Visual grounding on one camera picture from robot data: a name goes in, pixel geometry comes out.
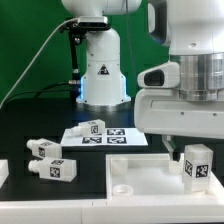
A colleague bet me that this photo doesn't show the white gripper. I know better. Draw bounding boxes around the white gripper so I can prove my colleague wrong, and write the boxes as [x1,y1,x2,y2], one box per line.
[134,89,224,162]

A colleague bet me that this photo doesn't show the white square tabletop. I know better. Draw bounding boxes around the white square tabletop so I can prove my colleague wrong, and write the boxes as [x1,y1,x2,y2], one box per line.
[106,154,224,206]

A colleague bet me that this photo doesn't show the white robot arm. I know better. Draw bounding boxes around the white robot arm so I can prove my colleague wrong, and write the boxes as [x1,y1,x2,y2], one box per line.
[61,0,224,151]

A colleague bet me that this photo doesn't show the white marker sheet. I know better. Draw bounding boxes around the white marker sheet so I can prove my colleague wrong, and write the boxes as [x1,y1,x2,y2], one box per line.
[61,128,148,147]

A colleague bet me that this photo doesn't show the white obstacle fence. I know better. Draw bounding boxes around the white obstacle fence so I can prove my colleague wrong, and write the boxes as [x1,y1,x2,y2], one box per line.
[0,159,224,224]

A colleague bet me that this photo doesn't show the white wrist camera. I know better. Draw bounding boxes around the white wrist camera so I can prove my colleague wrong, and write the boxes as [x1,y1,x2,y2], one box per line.
[137,61,180,89]

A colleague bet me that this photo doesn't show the black base cables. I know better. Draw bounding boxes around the black base cables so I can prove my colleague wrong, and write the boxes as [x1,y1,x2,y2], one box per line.
[2,81,83,104]

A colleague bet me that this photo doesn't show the grey camera on stand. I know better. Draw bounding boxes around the grey camera on stand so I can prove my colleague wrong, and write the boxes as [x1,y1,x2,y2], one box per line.
[77,16,110,31]

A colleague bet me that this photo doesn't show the grey camera cable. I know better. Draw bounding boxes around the grey camera cable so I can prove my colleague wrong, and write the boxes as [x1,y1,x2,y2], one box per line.
[0,18,79,109]

